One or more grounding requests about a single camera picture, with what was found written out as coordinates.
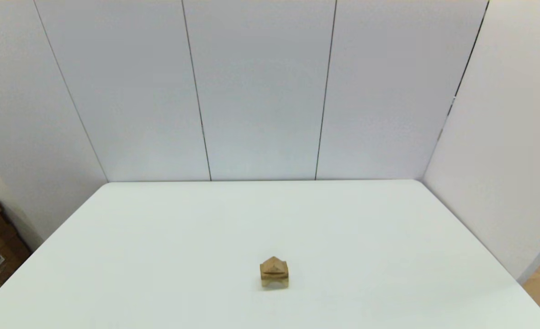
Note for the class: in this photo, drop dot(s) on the rectangular wooden building block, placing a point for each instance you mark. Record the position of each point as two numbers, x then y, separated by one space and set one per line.
273 273

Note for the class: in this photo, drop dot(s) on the arched wooden building block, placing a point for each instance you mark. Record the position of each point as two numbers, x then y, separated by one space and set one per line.
274 282

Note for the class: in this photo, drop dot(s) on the triangular wooden building block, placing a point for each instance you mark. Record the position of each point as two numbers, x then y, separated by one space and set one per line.
273 263

